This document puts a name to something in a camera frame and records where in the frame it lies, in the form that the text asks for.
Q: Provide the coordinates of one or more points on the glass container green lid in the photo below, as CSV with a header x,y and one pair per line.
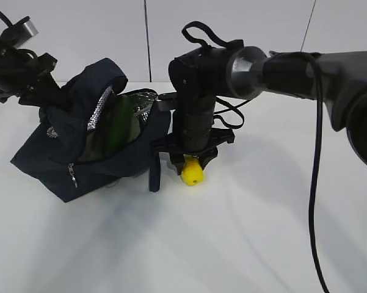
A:
x,y
94,149

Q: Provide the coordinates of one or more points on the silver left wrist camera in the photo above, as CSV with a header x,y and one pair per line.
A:
x,y
19,33

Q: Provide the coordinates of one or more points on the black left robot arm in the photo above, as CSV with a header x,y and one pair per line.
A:
x,y
27,76

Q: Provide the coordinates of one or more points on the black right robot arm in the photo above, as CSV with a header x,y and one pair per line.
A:
x,y
336,81

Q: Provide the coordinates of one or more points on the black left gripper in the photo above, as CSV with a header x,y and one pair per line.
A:
x,y
27,76

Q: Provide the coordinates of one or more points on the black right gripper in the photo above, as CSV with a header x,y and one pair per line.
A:
x,y
192,134

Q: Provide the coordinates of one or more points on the yellow lemon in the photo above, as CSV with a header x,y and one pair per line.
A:
x,y
192,172

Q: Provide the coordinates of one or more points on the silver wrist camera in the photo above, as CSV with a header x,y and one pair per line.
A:
x,y
19,33
167,101

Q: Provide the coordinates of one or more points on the green cucumber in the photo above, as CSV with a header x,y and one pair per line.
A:
x,y
119,125

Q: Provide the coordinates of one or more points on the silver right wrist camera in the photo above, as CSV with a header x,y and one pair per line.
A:
x,y
167,101

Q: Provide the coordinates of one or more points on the navy blue lunch bag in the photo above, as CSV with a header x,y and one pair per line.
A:
x,y
50,154

